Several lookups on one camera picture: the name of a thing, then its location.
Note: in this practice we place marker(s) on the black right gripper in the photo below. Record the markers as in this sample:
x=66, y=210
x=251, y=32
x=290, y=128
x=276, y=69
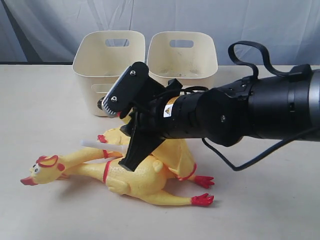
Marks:
x=204, y=114

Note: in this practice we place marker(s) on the headless yellow rubber chicken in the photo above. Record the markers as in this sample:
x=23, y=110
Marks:
x=175, y=154

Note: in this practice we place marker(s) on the yellow rubber chicken front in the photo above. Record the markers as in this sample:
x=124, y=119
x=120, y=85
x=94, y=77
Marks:
x=146, y=183

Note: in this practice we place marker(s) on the yellow rubber chicken with head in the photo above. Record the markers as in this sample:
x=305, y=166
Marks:
x=48, y=168

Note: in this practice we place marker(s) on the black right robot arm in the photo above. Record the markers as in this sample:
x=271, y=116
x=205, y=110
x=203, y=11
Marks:
x=284, y=107

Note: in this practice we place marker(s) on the cream bin with O mark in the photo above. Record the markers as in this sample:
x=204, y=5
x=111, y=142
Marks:
x=101, y=58

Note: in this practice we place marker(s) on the cream bin with X mark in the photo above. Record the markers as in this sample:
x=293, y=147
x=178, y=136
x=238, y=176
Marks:
x=188, y=56

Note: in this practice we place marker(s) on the white backdrop curtain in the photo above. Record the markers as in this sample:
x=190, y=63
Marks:
x=42, y=31

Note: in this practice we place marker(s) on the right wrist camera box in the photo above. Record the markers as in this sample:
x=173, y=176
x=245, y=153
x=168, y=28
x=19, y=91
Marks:
x=133, y=88

